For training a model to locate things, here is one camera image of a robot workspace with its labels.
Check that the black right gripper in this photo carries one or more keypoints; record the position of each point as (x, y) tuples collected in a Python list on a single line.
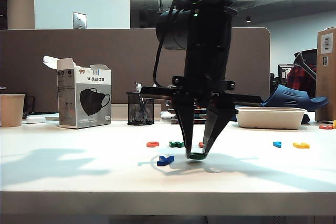
[(206, 69)]

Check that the red letter e magnet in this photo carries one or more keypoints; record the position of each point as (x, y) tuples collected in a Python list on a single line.
[(200, 145)]

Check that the green letter o magnet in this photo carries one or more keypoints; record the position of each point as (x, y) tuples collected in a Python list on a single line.
[(195, 156)]

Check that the blue letter y magnet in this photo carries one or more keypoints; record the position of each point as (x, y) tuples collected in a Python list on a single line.
[(164, 161)]

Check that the green letter w magnet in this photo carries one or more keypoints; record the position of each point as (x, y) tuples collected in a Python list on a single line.
[(173, 144)]

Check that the red letter c magnet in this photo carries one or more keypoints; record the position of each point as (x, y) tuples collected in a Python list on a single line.
[(151, 144)]

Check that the light blue letter r magnet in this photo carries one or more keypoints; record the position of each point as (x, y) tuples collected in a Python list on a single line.
[(276, 144)]

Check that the yellow letter u magnet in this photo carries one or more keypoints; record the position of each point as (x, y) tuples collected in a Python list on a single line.
[(298, 145)]

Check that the red letter s magnet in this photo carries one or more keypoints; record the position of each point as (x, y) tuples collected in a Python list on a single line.
[(325, 127)]

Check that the black mesh pen holder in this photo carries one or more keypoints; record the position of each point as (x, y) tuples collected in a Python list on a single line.
[(136, 115)]

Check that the beige pulp tray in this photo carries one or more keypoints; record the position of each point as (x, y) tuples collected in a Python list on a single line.
[(267, 119)]

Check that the black silver pen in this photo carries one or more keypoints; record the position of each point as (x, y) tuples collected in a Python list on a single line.
[(138, 86)]

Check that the dark blue rubber slipper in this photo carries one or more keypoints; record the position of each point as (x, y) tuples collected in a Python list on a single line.
[(288, 95)]

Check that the black computer monitor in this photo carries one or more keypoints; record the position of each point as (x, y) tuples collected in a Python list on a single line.
[(283, 77)]

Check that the brown desk partition panel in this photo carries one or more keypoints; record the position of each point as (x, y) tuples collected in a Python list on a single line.
[(118, 58)]

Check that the black ceiling spotlight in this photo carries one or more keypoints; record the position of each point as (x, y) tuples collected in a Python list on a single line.
[(248, 20)]

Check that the grey white mask box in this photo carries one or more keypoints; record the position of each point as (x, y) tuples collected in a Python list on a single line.
[(86, 98)]

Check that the black office chair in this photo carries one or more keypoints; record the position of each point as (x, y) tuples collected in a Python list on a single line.
[(308, 54)]

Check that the brown cardboard box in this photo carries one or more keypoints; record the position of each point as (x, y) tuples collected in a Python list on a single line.
[(325, 90)]

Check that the white earbud case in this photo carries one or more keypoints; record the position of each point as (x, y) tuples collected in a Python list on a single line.
[(36, 119)]

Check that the beige paper cup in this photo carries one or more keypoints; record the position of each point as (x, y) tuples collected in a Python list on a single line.
[(11, 111)]

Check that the dark cup with printed lid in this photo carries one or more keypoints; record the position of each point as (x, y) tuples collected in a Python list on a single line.
[(2, 90)]

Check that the metal wall switch plate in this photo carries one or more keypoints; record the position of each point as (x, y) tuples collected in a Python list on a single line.
[(79, 20)]

